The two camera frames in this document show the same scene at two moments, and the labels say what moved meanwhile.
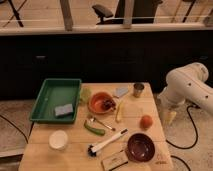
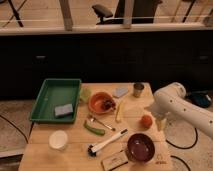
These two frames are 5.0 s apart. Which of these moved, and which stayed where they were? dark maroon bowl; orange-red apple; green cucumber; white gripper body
Moved: white gripper body
Stayed: dark maroon bowl; orange-red apple; green cucumber
